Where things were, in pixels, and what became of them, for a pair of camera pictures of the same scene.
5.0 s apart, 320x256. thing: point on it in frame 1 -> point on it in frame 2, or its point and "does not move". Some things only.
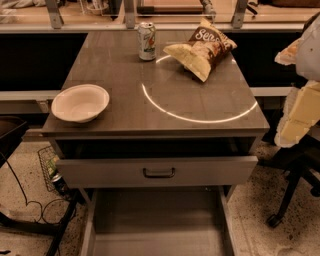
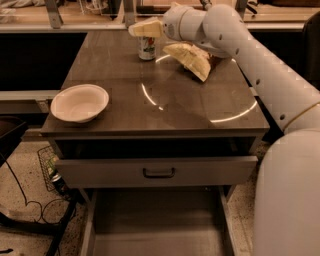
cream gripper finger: (301, 113) -> (180, 23)
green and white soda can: (147, 41) does not move
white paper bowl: (80, 103) does not move
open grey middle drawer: (159, 221) does not move
